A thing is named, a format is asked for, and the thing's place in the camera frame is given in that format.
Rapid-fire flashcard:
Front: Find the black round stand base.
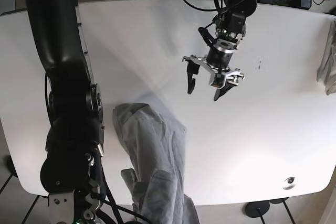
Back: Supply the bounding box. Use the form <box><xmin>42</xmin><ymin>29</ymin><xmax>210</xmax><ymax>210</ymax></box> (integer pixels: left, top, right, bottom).
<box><xmin>245</xmin><ymin>201</ymin><xmax>270</xmax><ymax>218</ymax></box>

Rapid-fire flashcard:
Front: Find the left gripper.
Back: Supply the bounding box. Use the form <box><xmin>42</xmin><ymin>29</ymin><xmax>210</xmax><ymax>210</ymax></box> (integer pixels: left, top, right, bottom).
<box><xmin>182</xmin><ymin>49</ymin><xmax>245</xmax><ymax>101</ymax></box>

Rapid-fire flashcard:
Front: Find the grey printed T-shirt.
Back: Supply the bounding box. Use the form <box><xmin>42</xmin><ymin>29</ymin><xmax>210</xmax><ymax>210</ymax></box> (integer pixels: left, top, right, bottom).
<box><xmin>112</xmin><ymin>103</ymin><xmax>199</xmax><ymax>223</ymax></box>

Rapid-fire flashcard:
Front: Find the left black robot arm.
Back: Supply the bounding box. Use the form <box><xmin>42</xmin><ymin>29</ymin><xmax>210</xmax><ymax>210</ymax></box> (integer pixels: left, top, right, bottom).
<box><xmin>183</xmin><ymin>0</ymin><xmax>257</xmax><ymax>101</ymax></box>

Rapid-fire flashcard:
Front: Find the white printed T-shirt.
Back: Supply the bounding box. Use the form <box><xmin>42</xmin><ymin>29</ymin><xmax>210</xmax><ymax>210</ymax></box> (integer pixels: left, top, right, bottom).
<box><xmin>317</xmin><ymin>19</ymin><xmax>335</xmax><ymax>95</ymax></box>

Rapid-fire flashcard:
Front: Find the black table leg left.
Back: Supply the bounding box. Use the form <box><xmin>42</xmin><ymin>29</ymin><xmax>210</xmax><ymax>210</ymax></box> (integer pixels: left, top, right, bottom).
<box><xmin>0</xmin><ymin>156</ymin><xmax>18</xmax><ymax>194</ymax></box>

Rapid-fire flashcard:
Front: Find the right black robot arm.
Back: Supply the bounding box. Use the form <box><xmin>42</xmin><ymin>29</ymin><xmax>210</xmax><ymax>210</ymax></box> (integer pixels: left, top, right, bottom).
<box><xmin>26</xmin><ymin>0</ymin><xmax>123</xmax><ymax>223</ymax></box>

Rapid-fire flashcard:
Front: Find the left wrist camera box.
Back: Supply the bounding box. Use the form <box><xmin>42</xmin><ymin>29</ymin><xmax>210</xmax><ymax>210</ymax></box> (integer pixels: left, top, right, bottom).
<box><xmin>209</xmin><ymin>72</ymin><xmax>226</xmax><ymax>89</ymax></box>

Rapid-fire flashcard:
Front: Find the right silver table grommet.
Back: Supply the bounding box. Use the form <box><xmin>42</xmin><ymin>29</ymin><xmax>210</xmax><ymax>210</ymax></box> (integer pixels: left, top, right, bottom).
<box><xmin>282</xmin><ymin>177</ymin><xmax>296</xmax><ymax>190</ymax></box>

